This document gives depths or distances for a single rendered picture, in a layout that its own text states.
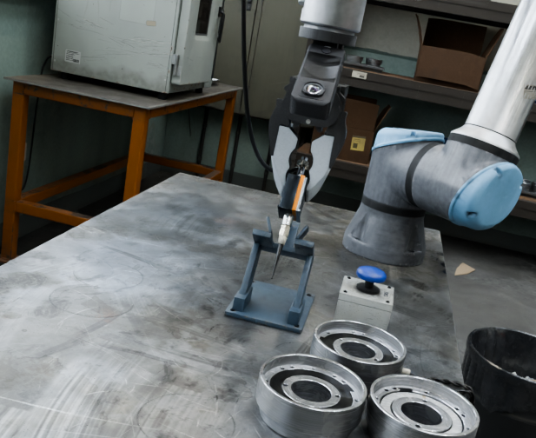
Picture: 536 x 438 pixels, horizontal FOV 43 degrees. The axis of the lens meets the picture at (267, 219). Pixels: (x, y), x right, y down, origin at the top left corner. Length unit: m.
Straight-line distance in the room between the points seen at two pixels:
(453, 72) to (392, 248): 2.99
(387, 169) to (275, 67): 3.36
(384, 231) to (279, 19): 3.40
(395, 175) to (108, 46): 2.00
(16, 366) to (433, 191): 0.69
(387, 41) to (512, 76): 3.56
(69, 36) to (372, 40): 2.27
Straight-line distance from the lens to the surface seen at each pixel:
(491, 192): 1.08
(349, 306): 0.89
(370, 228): 1.19
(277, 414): 0.64
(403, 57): 4.65
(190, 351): 0.76
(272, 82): 4.51
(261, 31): 4.52
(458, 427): 0.69
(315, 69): 0.80
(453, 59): 4.13
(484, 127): 1.11
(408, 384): 0.73
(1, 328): 0.78
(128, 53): 2.94
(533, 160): 4.77
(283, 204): 0.83
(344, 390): 0.69
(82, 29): 3.03
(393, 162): 1.16
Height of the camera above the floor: 1.16
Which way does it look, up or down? 16 degrees down
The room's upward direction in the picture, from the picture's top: 11 degrees clockwise
